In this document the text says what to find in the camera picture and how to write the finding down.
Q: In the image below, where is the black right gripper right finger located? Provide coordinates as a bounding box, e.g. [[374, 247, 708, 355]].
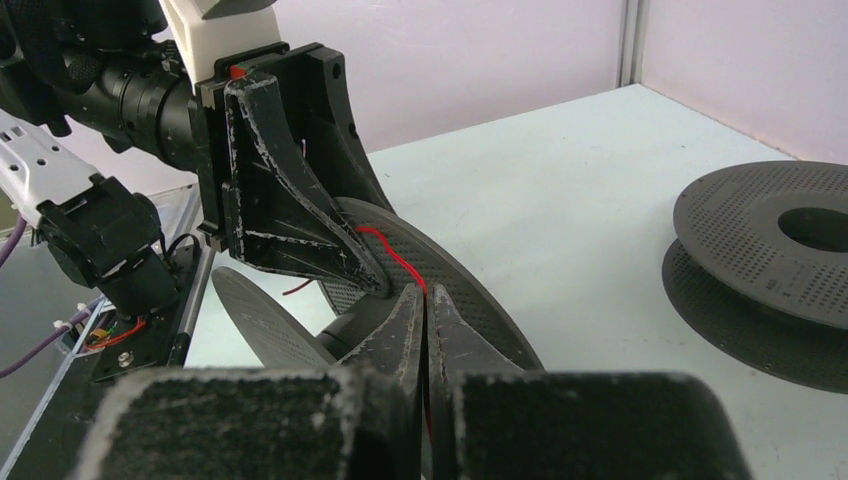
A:
[[426, 283, 752, 479]]

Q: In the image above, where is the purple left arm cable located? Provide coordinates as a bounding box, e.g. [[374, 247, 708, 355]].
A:
[[0, 215, 107, 380]]

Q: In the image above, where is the dark grey spool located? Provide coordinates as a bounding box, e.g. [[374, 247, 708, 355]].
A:
[[662, 160, 847, 394], [210, 198, 543, 370]]

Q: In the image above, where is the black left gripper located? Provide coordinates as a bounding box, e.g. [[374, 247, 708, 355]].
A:
[[193, 42, 393, 297]]

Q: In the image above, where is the red wire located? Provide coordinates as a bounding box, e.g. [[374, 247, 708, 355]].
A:
[[282, 226, 436, 445]]

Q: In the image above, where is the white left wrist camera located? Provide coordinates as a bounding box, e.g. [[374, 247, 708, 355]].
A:
[[159, 0, 281, 85]]

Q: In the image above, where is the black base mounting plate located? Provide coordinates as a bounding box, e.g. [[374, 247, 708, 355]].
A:
[[1, 243, 214, 479]]

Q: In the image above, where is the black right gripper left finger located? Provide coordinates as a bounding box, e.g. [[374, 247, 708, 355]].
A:
[[72, 284, 425, 479]]

